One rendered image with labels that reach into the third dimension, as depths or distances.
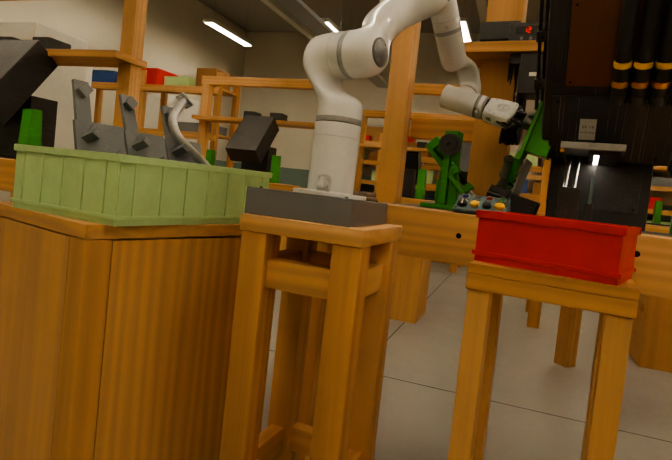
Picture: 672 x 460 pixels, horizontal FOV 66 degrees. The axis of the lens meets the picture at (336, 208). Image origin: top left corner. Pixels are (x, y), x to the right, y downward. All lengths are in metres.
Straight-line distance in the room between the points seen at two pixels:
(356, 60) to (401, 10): 0.28
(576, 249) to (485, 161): 1.01
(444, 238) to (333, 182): 0.43
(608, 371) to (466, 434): 0.34
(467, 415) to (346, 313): 0.36
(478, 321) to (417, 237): 0.43
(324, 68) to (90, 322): 0.84
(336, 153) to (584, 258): 0.60
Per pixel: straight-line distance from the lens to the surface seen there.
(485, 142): 2.16
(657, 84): 1.62
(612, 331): 1.22
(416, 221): 1.57
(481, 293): 1.22
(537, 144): 1.77
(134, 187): 1.33
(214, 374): 1.69
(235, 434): 1.40
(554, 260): 1.22
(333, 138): 1.28
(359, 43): 1.30
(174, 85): 7.24
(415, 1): 1.57
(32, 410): 1.61
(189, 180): 1.46
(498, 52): 2.11
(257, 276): 1.26
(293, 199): 1.23
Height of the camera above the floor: 0.94
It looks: 2 degrees down
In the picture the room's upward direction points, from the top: 6 degrees clockwise
